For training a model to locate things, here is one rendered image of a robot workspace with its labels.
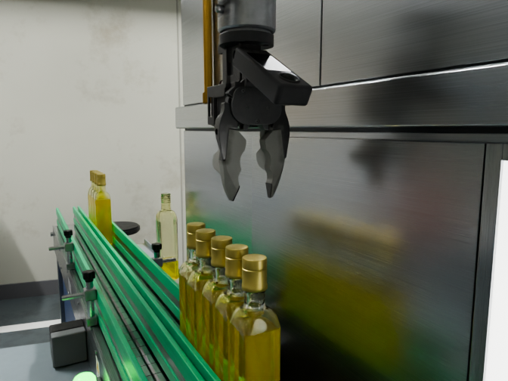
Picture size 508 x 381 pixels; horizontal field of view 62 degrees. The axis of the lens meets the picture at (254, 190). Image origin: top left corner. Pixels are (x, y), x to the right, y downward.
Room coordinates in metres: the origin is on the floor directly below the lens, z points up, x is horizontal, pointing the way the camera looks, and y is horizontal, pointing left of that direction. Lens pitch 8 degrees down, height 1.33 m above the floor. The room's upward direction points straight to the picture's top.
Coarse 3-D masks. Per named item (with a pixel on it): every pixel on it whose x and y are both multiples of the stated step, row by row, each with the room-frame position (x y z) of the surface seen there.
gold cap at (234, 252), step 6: (228, 246) 0.61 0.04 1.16; (234, 246) 0.61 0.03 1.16; (240, 246) 0.61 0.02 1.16; (246, 246) 0.61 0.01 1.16; (228, 252) 0.60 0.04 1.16; (234, 252) 0.59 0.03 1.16; (240, 252) 0.59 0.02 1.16; (246, 252) 0.60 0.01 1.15; (228, 258) 0.60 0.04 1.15; (234, 258) 0.59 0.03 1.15; (240, 258) 0.59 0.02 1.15; (228, 264) 0.60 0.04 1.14; (234, 264) 0.59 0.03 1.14; (240, 264) 0.59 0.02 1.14; (228, 270) 0.60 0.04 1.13; (234, 270) 0.59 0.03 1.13; (240, 270) 0.59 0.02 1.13; (228, 276) 0.60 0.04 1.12; (234, 276) 0.59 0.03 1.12; (240, 276) 0.59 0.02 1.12
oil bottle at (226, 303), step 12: (216, 300) 0.61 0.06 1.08; (228, 300) 0.59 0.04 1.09; (240, 300) 0.59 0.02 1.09; (216, 312) 0.61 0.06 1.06; (228, 312) 0.58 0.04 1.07; (216, 324) 0.61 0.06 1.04; (228, 324) 0.58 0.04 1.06; (216, 336) 0.61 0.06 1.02; (228, 336) 0.58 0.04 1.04; (216, 348) 0.61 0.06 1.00; (228, 348) 0.58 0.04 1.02; (216, 360) 0.61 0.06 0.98; (228, 360) 0.58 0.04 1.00; (216, 372) 0.61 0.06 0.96; (228, 372) 0.58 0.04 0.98
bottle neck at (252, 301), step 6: (246, 294) 0.55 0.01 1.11; (252, 294) 0.54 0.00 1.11; (258, 294) 0.54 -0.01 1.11; (264, 294) 0.55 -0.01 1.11; (246, 300) 0.55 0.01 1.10; (252, 300) 0.54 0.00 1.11; (258, 300) 0.54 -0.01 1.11; (264, 300) 0.55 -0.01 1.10; (246, 306) 0.55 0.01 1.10; (252, 306) 0.54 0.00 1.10; (258, 306) 0.54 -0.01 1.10; (264, 306) 0.55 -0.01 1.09
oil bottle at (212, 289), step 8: (208, 280) 0.67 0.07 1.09; (208, 288) 0.65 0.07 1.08; (216, 288) 0.64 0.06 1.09; (224, 288) 0.64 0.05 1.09; (208, 296) 0.64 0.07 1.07; (216, 296) 0.63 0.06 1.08; (208, 304) 0.64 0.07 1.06; (208, 312) 0.64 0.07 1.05; (208, 320) 0.64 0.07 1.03; (208, 328) 0.64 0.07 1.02; (208, 336) 0.64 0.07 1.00; (208, 344) 0.64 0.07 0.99; (208, 352) 0.64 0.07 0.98; (208, 360) 0.64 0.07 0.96
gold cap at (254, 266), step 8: (248, 256) 0.56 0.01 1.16; (256, 256) 0.56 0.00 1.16; (264, 256) 0.56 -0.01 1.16; (248, 264) 0.54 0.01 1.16; (256, 264) 0.54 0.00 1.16; (264, 264) 0.55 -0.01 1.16; (248, 272) 0.54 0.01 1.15; (256, 272) 0.54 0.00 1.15; (264, 272) 0.55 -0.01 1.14; (248, 280) 0.54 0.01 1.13; (256, 280) 0.54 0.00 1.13; (264, 280) 0.55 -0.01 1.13; (248, 288) 0.54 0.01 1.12; (256, 288) 0.54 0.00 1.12; (264, 288) 0.55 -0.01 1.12
